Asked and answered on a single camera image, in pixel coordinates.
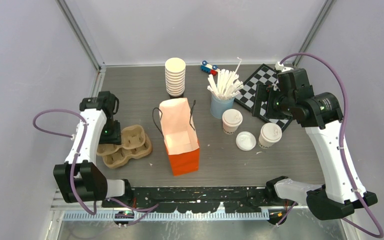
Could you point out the white plastic cup lid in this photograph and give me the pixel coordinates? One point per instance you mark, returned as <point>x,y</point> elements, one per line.
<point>232,117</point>

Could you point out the stack of paper cups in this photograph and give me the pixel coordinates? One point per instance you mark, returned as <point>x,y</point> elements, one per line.
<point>175,75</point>

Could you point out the brown cardboard cup carrier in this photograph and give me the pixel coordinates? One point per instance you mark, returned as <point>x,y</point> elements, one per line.
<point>115,156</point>

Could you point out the black white checkerboard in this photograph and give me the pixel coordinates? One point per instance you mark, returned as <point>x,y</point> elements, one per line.
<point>266,75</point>

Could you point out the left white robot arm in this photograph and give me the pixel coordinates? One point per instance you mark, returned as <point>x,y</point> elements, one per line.
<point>97,126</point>

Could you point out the red blue toy car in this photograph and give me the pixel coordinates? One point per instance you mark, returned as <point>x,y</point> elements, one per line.
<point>208,68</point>

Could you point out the bundle of white straws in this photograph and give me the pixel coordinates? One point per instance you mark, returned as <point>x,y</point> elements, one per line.
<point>227,85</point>

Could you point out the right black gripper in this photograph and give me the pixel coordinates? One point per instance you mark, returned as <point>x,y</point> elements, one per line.
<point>263,92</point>

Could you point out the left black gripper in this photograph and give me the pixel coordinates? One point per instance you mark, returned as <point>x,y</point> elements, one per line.
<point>115,138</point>

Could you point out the stack of white lids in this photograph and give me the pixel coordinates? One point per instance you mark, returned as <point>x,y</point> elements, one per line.
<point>245,141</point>

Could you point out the white paper coffee cup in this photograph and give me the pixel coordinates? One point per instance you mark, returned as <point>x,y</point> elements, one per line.
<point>265,143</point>
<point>229,129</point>

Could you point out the orange paper bag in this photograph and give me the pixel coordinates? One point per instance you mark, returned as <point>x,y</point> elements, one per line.
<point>179,134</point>

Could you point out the blue straw holder cup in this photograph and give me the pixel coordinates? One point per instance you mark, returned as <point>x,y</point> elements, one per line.
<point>218,107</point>

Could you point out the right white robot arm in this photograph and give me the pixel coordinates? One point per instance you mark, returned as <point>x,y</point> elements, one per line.
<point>322,118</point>

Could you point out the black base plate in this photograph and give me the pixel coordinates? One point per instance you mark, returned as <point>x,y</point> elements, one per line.
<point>234,199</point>

